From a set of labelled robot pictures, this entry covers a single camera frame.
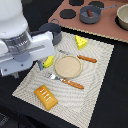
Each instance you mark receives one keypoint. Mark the grey pot on mat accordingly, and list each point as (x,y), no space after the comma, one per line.
(55,29)

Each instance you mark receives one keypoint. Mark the black burner disc front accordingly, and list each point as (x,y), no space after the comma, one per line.
(67,14)

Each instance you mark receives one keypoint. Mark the black burner disc back left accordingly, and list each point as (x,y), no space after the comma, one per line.
(76,2)

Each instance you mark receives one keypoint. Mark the beige bowl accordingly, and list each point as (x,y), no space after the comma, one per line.
(122,14)

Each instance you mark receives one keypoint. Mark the yellow cheese wedge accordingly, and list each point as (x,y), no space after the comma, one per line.
(81,42)

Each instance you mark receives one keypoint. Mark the beige round plate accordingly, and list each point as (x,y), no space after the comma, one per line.
(68,66)

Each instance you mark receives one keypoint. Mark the yellow toy banana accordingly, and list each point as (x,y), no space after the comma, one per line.
(48,62)

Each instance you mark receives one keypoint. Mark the white woven placemat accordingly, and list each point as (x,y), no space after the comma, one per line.
(64,94)

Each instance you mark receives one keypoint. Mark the fork with wooden handle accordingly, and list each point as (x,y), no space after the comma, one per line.
(54,77)

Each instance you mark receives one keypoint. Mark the brown toy sausage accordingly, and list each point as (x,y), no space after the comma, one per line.
(89,13)

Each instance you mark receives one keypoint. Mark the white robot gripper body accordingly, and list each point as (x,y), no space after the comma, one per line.
(18,54)

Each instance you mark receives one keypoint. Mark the black burner disc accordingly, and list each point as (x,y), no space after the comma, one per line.
(96,4)
(76,2)
(67,14)

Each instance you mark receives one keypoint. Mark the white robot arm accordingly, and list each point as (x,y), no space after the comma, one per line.
(12,21)

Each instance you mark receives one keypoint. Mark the knife with wooden handle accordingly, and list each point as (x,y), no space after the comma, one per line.
(79,56)

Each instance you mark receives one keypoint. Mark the yellow toy bread loaf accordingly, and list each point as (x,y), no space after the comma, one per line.
(46,97)

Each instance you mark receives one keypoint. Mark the black burner disc back right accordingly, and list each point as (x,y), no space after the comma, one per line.
(96,4)

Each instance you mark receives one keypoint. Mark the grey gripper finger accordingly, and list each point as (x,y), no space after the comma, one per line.
(16,75)
(40,65)

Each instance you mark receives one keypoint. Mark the grey saucepan with handle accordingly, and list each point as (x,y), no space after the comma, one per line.
(96,11)

